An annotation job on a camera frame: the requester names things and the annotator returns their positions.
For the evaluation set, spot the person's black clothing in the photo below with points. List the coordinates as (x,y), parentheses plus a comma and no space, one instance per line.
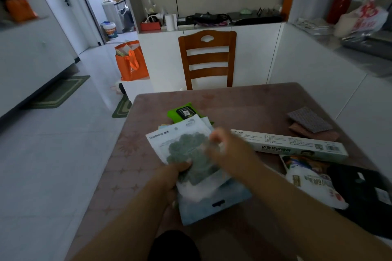
(174,247)

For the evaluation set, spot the grey scouring cloth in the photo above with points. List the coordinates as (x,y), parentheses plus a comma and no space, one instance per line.
(309,119)

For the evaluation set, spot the grey flat package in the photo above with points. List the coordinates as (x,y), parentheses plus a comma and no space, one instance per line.
(370,43)

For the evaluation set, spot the person's left thumb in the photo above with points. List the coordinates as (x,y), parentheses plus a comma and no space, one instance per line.
(182,167)

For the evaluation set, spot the small green object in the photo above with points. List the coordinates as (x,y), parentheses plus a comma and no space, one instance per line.
(245,11)

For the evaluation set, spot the black flat tray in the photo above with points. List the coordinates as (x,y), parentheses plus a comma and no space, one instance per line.
(257,18)

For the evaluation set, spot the person's right hand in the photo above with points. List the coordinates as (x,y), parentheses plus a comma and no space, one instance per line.
(235,155)

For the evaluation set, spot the blue-grey packet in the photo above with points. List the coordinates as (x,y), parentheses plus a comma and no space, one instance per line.
(214,202)

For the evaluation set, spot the white packet with green contents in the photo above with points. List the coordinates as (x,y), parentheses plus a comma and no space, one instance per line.
(190,147)

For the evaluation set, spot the brown wooden chair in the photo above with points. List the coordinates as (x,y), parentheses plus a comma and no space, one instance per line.
(208,43)

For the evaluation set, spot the red box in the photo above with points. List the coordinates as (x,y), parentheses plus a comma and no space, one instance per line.
(150,26)

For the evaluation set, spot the white printed bag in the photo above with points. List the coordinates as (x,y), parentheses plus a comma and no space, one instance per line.
(312,182)

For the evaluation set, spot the white cabinet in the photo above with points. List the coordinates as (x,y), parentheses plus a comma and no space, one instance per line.
(254,52)

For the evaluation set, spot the person's left hand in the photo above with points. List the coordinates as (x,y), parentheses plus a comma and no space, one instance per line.
(167,178)

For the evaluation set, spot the person's left forearm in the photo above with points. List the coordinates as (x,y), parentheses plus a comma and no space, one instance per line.
(128,224)

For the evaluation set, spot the large green floor mat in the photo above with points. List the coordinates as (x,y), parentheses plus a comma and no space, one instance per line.
(59,92)

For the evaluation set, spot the long white box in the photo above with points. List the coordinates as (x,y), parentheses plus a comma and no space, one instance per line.
(291,145)

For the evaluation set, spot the person's right forearm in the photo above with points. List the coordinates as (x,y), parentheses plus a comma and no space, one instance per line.
(312,218)

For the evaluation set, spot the orange tote bag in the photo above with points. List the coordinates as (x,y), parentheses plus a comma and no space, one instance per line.
(133,63)

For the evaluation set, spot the white bucket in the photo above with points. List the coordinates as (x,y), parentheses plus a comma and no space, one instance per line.
(109,30)

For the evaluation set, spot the person's right fingers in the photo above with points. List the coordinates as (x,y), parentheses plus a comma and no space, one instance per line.
(218,144)

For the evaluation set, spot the white paper roll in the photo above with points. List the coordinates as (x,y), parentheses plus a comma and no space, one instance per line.
(170,22)

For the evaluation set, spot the small green floor mat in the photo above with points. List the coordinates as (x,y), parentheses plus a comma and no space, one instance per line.
(123,107)

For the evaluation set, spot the red vase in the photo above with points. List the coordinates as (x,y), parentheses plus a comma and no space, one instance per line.
(341,4)

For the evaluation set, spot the orange hanging bag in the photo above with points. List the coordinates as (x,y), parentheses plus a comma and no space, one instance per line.
(20,10)

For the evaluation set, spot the stack of papers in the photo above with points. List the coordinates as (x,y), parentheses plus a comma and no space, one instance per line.
(314,26)

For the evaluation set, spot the white plastic bag red print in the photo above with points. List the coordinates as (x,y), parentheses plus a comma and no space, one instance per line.
(367,19)

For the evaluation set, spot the black bag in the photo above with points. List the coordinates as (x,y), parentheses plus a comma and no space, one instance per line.
(364,196)

